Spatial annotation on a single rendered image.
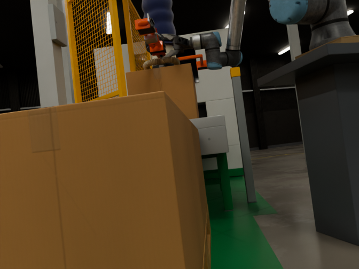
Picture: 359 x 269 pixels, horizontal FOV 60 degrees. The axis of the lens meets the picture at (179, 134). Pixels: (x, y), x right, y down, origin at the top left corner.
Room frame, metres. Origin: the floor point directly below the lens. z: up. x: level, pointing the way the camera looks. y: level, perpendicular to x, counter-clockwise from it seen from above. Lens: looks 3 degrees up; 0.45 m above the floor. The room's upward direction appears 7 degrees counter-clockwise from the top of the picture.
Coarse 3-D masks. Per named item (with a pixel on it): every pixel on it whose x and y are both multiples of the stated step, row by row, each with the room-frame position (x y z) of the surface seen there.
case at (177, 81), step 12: (132, 72) 1.85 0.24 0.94; (144, 72) 1.84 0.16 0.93; (156, 72) 1.83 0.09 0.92; (168, 72) 1.83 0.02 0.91; (180, 72) 1.82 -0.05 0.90; (192, 72) 2.01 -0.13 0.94; (132, 84) 1.85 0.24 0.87; (144, 84) 1.84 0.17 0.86; (156, 84) 1.83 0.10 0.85; (168, 84) 1.83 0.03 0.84; (180, 84) 1.82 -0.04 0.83; (192, 84) 1.82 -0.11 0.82; (180, 96) 1.82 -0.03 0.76; (192, 96) 1.82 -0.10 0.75; (180, 108) 1.82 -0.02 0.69; (192, 108) 1.82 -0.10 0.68
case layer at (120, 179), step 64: (0, 128) 0.50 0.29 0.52; (64, 128) 0.49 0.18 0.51; (128, 128) 0.48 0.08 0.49; (192, 128) 1.12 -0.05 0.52; (0, 192) 0.50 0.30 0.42; (64, 192) 0.49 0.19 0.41; (128, 192) 0.48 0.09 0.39; (192, 192) 0.77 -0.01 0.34; (0, 256) 0.50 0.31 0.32; (64, 256) 0.49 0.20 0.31; (128, 256) 0.48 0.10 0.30; (192, 256) 0.59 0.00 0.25
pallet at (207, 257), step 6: (210, 228) 1.65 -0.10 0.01; (210, 234) 1.55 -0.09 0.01; (210, 240) 1.46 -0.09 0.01; (204, 246) 0.97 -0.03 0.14; (210, 246) 1.38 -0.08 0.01; (204, 252) 0.91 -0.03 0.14; (210, 252) 1.31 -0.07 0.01; (204, 258) 0.87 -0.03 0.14; (210, 258) 1.24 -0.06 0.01; (204, 264) 0.84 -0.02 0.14; (210, 264) 1.19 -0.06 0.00
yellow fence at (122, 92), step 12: (72, 0) 3.03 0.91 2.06; (108, 0) 2.57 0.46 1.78; (72, 12) 3.05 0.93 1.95; (72, 24) 3.08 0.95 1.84; (84, 24) 2.91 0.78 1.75; (96, 24) 2.77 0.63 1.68; (72, 36) 3.07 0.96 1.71; (84, 36) 2.93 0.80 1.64; (72, 48) 3.06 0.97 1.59; (84, 48) 2.94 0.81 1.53; (96, 48) 2.80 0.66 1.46; (120, 48) 2.57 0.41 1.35; (72, 60) 3.07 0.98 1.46; (120, 60) 2.56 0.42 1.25; (72, 72) 3.08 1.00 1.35; (108, 72) 2.70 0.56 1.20; (120, 72) 2.55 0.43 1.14; (120, 84) 2.55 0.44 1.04; (108, 96) 2.69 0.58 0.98; (120, 96) 2.56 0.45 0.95
